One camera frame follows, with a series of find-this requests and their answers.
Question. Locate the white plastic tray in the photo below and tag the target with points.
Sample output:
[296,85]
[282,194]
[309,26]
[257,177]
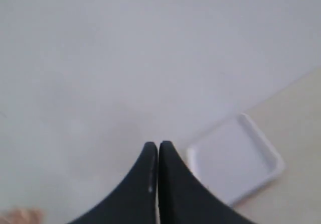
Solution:
[234,159]

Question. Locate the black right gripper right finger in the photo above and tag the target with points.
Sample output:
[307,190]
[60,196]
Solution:
[181,196]

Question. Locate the brown teddy bear striped sweater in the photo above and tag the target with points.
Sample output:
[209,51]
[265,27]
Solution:
[22,216]

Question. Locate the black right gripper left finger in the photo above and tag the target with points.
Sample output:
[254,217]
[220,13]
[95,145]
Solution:
[133,200]

